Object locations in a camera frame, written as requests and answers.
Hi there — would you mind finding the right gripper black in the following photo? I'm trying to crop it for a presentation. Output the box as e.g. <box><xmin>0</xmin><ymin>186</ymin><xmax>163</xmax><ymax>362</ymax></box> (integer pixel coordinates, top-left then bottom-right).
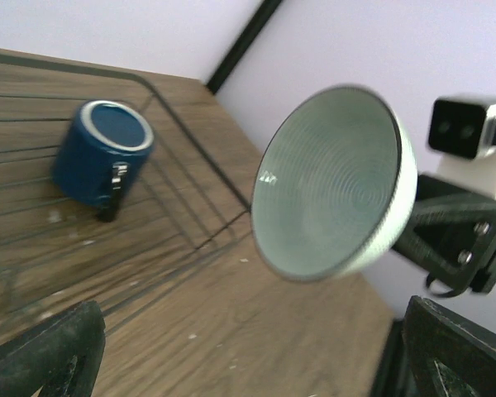
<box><xmin>393</xmin><ymin>174</ymin><xmax>496</xmax><ymax>294</ymax></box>

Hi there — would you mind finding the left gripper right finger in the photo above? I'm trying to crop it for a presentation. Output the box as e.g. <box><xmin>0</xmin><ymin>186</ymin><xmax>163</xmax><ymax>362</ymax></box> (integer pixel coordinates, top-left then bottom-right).
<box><xmin>403</xmin><ymin>295</ymin><xmax>496</xmax><ymax>397</ymax></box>

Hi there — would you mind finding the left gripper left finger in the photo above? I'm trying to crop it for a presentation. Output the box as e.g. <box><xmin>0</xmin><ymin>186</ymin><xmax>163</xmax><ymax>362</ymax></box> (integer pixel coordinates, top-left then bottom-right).
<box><xmin>0</xmin><ymin>301</ymin><xmax>106</xmax><ymax>396</ymax></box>

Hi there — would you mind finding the black wire dish rack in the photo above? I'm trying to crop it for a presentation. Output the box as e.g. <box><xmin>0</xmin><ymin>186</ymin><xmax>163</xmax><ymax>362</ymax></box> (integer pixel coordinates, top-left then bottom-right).
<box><xmin>0</xmin><ymin>50</ymin><xmax>250</xmax><ymax>344</ymax></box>

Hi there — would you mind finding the light green patterned bowl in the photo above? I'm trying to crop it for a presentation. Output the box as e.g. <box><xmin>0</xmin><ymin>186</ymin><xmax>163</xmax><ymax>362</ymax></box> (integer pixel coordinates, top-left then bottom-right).
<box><xmin>250</xmin><ymin>84</ymin><xmax>417</xmax><ymax>282</ymax></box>

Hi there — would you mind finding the dark blue ceramic mug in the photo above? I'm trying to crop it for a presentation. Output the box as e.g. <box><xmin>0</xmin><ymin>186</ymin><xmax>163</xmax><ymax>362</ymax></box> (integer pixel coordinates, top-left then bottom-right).
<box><xmin>51</xmin><ymin>99</ymin><xmax>155</xmax><ymax>222</ymax></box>

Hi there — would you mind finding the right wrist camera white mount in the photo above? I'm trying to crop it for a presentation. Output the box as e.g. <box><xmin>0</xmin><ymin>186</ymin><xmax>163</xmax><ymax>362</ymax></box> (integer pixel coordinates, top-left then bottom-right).
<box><xmin>427</xmin><ymin>93</ymin><xmax>496</xmax><ymax>199</ymax></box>

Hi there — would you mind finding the black aluminium frame rail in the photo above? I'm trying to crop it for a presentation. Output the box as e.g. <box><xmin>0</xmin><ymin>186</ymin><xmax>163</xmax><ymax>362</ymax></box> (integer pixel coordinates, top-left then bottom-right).
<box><xmin>206</xmin><ymin>0</ymin><xmax>284</xmax><ymax>95</ymax></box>

